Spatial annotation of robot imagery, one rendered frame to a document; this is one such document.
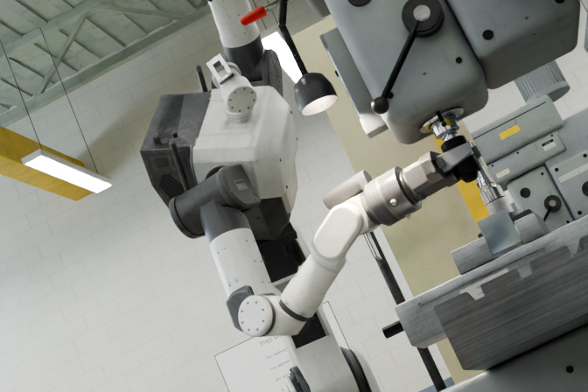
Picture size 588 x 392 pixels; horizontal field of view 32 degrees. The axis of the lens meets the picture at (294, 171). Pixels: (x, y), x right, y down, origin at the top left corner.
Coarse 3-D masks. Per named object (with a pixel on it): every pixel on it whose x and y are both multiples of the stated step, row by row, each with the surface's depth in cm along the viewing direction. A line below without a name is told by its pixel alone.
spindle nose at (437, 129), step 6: (450, 114) 181; (438, 120) 180; (450, 120) 180; (456, 120) 181; (432, 126) 181; (438, 126) 180; (450, 126) 180; (456, 126) 180; (432, 132) 182; (438, 132) 180; (438, 138) 183
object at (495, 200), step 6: (492, 192) 216; (498, 192) 216; (486, 198) 216; (492, 198) 216; (498, 198) 215; (504, 198) 216; (486, 204) 217; (492, 204) 215; (498, 204) 215; (504, 204) 215; (492, 210) 216; (498, 210) 215; (510, 210) 215
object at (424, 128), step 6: (450, 108) 179; (456, 108) 180; (462, 108) 181; (444, 114) 179; (456, 114) 182; (426, 120) 180; (432, 120) 179; (420, 126) 181; (426, 126) 181; (426, 132) 185
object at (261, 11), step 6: (276, 0) 205; (288, 0) 205; (270, 6) 205; (276, 6) 205; (252, 12) 205; (258, 12) 205; (264, 12) 205; (246, 18) 205; (252, 18) 205; (258, 18) 206; (246, 24) 206
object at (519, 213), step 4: (512, 212) 212; (516, 212) 212; (520, 212) 213; (524, 212) 209; (528, 212) 209; (532, 212) 211; (512, 216) 212; (516, 216) 210; (520, 216) 209; (524, 216) 209; (536, 216) 215; (512, 220) 210; (540, 220) 218; (540, 224) 213; (544, 224) 225; (544, 228) 218; (548, 228) 228; (544, 232) 214; (548, 232) 222; (480, 236) 212
